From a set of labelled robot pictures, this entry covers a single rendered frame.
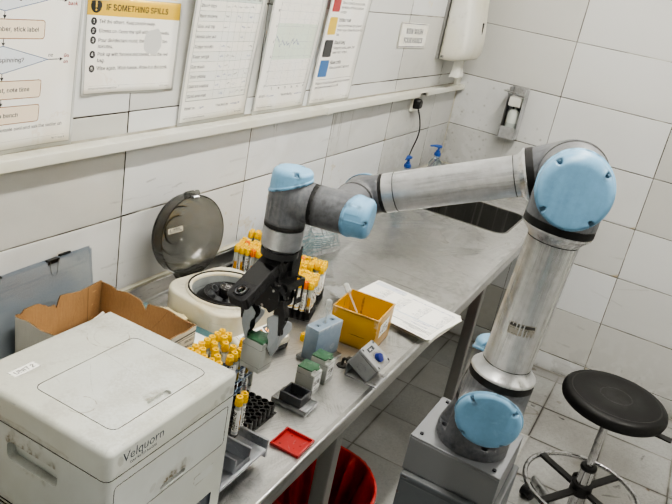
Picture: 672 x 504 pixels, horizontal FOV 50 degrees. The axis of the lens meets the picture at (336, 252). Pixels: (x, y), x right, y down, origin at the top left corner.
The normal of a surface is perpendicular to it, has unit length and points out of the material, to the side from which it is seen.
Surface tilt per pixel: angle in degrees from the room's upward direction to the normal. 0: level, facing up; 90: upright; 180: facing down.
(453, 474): 90
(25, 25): 93
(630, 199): 90
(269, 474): 0
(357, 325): 90
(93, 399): 0
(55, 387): 0
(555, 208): 79
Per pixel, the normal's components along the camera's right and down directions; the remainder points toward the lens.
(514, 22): -0.47, 0.26
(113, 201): 0.87, 0.33
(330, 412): 0.18, -0.91
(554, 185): -0.25, 0.17
